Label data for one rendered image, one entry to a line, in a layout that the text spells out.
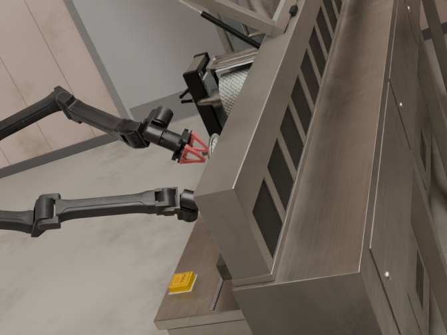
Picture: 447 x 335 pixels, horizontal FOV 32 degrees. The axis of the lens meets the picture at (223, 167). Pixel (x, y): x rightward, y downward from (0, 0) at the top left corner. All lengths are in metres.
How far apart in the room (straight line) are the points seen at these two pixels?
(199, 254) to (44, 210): 0.56
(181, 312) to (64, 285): 2.37
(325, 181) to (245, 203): 0.34
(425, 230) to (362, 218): 1.04
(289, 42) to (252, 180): 0.53
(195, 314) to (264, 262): 0.99
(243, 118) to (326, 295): 0.40
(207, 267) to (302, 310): 1.12
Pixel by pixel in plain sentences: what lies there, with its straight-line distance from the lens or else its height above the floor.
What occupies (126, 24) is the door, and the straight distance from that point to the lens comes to 5.84.
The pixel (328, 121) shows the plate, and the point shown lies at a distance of 1.92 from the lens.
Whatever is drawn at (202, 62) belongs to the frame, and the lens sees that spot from 2.67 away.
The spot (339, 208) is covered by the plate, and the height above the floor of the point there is 1.44.
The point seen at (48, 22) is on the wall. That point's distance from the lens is 6.03.
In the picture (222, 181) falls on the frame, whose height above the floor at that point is 1.65.
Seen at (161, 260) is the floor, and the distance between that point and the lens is 4.47.
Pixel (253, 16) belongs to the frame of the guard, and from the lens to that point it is 1.94.
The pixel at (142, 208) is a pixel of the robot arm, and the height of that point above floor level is 1.20.
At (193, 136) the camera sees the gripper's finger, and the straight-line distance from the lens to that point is 2.42.
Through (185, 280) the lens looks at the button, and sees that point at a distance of 2.51.
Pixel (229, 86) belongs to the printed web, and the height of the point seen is 1.39.
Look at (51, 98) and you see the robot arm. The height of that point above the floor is 1.49.
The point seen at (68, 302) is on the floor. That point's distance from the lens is 4.57.
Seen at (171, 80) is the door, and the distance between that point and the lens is 5.95.
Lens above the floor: 2.28
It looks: 26 degrees down
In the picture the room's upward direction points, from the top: 24 degrees counter-clockwise
